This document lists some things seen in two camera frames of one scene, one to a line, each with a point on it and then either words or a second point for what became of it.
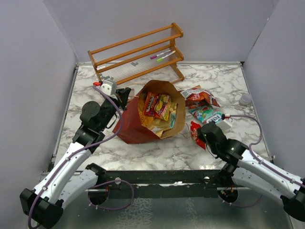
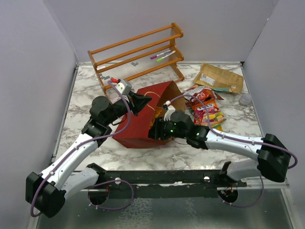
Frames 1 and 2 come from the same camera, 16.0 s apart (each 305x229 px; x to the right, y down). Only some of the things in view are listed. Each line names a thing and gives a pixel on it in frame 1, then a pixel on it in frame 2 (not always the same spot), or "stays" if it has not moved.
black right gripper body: [213, 149] -> [167, 130]
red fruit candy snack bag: [197, 87] -> [207, 113]
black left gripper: [123, 95] -> [137, 102]
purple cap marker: [156, 56] stays
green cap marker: [161, 58] stays
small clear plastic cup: [245, 99] stays
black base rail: [164, 184] stays
